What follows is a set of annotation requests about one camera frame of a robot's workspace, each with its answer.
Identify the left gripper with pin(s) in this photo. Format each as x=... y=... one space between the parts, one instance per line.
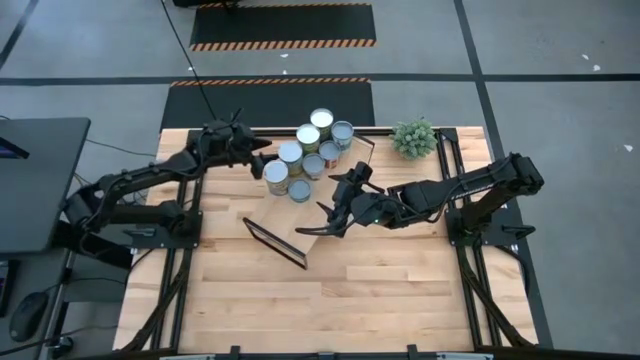
x=240 y=145

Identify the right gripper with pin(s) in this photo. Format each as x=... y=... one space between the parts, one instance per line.
x=357 y=205

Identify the peaches tin can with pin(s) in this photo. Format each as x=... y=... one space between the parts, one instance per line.
x=276 y=171

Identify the tuna fish tin can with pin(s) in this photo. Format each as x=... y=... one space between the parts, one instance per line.
x=299 y=190

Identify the green peas tin can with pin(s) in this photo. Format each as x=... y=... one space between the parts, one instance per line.
x=313 y=163

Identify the tall tin can olive label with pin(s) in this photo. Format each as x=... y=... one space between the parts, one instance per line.
x=308 y=135

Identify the tomatoes tin can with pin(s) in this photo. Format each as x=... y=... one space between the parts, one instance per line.
x=329 y=149

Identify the tin can teal label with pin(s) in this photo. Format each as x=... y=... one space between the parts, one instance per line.
x=342 y=131

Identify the tall tin can yellow label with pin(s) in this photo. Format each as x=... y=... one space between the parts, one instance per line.
x=321 y=119

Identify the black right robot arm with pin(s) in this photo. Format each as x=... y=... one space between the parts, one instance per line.
x=475 y=180

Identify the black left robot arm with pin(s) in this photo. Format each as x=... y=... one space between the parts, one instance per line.
x=140 y=175

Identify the black mat hazard stripes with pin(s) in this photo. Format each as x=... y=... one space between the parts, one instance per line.
x=270 y=102
x=280 y=25

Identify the small green potted plant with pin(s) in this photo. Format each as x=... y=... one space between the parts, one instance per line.
x=414 y=139

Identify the black table clamp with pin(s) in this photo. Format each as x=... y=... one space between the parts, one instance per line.
x=235 y=352
x=412 y=351

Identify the black desk base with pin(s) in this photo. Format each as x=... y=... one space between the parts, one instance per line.
x=110 y=252

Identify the black desk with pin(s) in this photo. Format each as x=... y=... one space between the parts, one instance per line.
x=45 y=190

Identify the dark screen on desk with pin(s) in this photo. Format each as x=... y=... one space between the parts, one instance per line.
x=12 y=149

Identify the black computer mouse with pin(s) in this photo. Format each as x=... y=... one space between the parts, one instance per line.
x=27 y=317

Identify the black metal table frame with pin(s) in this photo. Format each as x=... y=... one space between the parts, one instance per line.
x=280 y=132

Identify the wooden shelf black metal frame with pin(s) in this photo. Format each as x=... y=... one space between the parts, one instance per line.
x=280 y=215

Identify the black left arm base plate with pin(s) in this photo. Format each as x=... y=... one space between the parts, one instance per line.
x=150 y=241

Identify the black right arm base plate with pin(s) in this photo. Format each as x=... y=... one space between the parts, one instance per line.
x=480 y=240

